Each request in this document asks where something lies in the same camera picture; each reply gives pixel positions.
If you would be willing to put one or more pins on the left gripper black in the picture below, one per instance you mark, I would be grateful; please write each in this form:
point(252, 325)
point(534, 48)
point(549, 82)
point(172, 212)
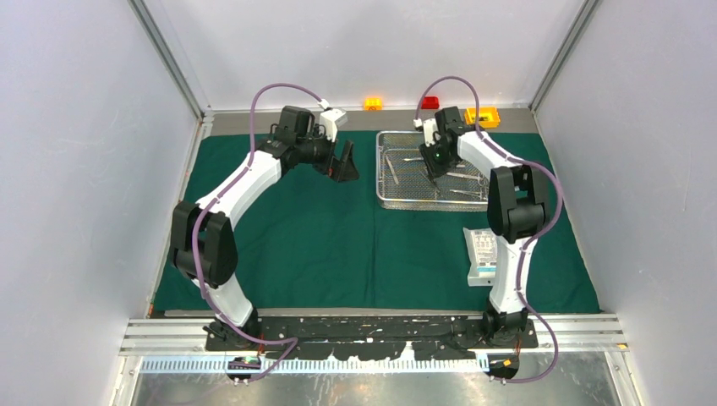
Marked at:
point(346, 170)

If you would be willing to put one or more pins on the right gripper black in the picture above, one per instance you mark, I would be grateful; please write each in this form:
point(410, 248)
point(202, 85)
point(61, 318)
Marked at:
point(434, 169)

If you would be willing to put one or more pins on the metal mesh tray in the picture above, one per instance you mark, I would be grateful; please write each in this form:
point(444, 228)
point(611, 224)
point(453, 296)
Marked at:
point(416, 191)

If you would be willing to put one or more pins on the steel spatula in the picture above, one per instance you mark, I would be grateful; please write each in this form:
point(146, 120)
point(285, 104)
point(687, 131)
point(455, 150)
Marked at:
point(391, 168)

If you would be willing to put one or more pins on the green surgical cloth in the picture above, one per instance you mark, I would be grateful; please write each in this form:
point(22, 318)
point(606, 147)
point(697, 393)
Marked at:
point(309, 242)

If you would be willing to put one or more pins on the white paper packet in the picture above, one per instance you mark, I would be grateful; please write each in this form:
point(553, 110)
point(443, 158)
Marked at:
point(482, 254)

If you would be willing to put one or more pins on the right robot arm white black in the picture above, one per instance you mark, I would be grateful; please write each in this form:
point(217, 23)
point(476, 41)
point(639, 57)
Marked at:
point(517, 210)

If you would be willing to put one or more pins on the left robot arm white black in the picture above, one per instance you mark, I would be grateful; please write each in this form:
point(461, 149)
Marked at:
point(202, 244)

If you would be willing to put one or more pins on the surgical scissors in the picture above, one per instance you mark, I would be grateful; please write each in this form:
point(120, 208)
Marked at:
point(465, 176)

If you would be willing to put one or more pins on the surgical forceps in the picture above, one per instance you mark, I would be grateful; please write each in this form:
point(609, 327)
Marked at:
point(473, 194)

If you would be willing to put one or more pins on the red toy brick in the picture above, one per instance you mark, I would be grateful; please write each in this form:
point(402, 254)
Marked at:
point(430, 103)

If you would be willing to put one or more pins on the yellow toy block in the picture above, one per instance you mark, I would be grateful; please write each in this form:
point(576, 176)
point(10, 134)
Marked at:
point(485, 117)

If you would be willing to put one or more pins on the orange toy brick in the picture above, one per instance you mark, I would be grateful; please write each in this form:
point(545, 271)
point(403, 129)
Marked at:
point(373, 104)

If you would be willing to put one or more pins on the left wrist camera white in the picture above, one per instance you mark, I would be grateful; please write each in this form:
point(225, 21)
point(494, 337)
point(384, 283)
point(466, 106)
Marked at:
point(331, 120)

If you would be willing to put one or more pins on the aluminium frame rail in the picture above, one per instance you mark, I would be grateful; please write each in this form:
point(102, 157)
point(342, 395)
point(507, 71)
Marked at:
point(574, 333)

